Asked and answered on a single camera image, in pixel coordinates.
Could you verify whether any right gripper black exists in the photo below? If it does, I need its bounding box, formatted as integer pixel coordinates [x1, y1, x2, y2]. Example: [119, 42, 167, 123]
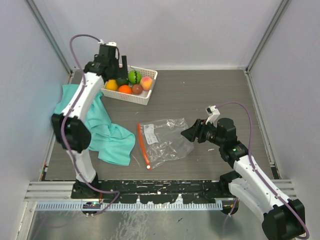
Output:
[181, 118, 225, 147]

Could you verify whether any green fake fruit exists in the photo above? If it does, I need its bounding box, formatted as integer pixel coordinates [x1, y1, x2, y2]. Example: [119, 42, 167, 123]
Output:
[128, 70, 142, 85]

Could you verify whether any dark green fake avocado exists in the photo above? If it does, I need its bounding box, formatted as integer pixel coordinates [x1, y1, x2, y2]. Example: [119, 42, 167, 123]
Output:
[116, 78, 129, 87]

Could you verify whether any yellow fake lemon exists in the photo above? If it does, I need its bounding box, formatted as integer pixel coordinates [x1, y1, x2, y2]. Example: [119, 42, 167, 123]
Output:
[104, 79, 118, 91]

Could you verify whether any orange fake orange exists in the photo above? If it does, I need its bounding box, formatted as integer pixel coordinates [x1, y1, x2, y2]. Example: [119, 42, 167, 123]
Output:
[118, 85, 132, 95]

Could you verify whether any fake peach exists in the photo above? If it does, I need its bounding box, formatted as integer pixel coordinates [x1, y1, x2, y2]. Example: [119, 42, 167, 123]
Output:
[140, 76, 153, 91]

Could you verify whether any brown fake kiwi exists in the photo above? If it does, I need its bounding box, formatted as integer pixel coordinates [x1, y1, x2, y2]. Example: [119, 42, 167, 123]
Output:
[131, 84, 143, 95]

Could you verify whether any clear zip bag orange seal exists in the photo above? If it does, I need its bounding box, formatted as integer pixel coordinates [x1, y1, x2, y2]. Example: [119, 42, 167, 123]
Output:
[137, 118, 194, 170]

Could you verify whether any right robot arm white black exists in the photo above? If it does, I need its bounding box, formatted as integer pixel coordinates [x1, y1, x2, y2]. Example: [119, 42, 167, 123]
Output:
[181, 118, 308, 240]

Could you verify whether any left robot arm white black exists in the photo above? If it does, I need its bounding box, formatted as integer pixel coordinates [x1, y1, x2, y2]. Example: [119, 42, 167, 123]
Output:
[51, 42, 128, 198]

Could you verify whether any white perforated plastic basket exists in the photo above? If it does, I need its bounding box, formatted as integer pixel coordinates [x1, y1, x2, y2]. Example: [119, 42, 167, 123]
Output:
[100, 65, 158, 106]

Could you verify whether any teal cloth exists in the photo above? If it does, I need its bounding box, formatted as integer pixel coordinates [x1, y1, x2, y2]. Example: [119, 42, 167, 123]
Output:
[53, 84, 136, 167]

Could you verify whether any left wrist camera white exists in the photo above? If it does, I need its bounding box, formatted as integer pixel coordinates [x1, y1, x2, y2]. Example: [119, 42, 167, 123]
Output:
[98, 39, 117, 47]

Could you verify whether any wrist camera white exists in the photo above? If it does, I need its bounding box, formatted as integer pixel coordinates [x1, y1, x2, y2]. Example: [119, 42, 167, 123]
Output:
[205, 105, 220, 125]
[98, 39, 117, 47]

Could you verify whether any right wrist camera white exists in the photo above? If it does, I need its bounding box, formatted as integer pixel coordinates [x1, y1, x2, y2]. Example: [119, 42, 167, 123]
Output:
[205, 105, 220, 125]

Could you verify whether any grey slotted cable duct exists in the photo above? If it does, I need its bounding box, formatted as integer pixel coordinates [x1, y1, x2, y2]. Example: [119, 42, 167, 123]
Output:
[35, 200, 223, 212]

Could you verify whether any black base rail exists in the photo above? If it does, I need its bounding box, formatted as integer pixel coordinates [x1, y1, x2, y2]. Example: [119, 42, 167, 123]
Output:
[71, 179, 241, 204]

